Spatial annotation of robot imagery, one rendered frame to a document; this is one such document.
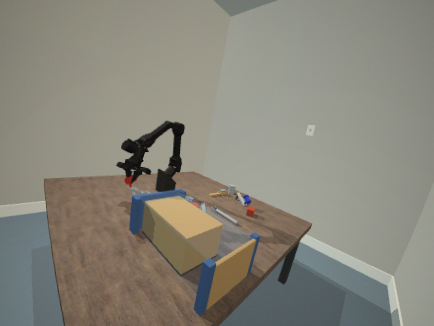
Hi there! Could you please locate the clear-panelled rack with blue posts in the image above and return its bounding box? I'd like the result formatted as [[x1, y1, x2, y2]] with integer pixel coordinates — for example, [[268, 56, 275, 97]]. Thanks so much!
[[131, 191, 260, 316]]

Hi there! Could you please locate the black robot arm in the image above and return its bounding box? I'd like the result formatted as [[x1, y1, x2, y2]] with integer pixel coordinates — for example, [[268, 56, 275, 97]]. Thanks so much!
[[121, 120, 185, 178]]

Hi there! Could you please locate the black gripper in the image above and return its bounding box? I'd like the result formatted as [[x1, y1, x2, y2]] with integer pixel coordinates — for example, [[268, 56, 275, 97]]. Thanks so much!
[[116, 155, 151, 184]]

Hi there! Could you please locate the grey cylinder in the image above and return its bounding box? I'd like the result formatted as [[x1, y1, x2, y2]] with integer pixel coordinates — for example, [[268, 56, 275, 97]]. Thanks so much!
[[228, 184, 236, 194]]

